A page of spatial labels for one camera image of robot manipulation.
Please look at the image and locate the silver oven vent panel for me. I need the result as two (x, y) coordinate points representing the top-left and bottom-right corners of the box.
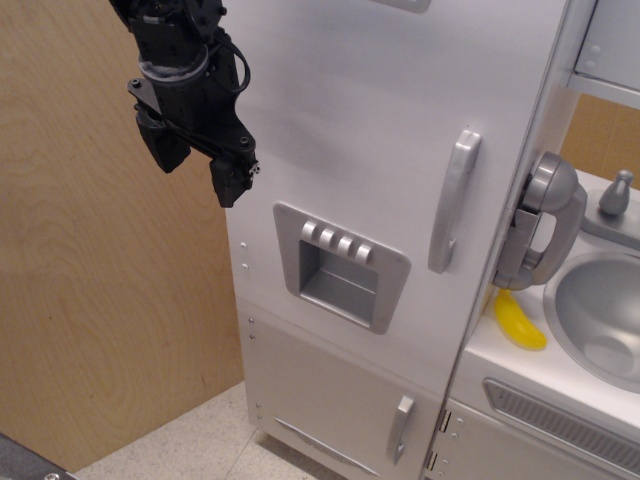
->
(482, 378), (639, 477)

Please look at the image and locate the silver toy phone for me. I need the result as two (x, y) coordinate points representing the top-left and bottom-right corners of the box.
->
(493, 152), (587, 291)

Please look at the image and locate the silver fridge door handle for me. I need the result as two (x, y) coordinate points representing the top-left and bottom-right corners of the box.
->
(428, 130), (482, 274)

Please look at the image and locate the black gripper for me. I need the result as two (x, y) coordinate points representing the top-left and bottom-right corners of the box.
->
(127, 43), (256, 208)

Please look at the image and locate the yellow toy banana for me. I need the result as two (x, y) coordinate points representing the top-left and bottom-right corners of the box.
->
(494, 289), (547, 351)

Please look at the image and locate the black base plate corner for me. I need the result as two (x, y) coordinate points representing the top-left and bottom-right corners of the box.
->
(1, 434), (77, 480)

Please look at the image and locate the white upper shelf cabinet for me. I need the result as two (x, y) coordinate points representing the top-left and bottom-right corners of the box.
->
(567, 0), (640, 110)

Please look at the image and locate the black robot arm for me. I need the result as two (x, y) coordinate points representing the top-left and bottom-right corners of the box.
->
(111, 1), (259, 208)

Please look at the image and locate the silver toy faucet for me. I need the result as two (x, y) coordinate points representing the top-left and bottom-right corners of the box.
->
(581, 170), (639, 250)

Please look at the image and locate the silver toy sink bowl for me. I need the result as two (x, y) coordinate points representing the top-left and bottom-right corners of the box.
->
(543, 252), (639, 393)

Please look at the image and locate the white toy kitchen counter unit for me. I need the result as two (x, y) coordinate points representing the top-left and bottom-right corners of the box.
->
(439, 169), (640, 480)

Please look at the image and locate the silver freezer door handle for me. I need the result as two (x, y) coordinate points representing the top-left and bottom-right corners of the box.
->
(386, 396), (415, 465)

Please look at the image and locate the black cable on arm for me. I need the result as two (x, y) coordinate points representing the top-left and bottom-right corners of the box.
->
(214, 27), (252, 96)

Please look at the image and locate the white toy fridge door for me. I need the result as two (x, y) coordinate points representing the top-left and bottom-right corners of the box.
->
(224, 1), (569, 395)

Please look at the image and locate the silver top fridge badge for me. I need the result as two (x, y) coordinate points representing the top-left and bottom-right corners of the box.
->
(373, 0), (431, 14)

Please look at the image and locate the silver ice dispenser panel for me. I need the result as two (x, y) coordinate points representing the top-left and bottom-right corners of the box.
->
(273, 202), (411, 335)

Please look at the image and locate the white lower freezer door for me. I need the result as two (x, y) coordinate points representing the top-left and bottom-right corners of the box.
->
(237, 300), (440, 479)

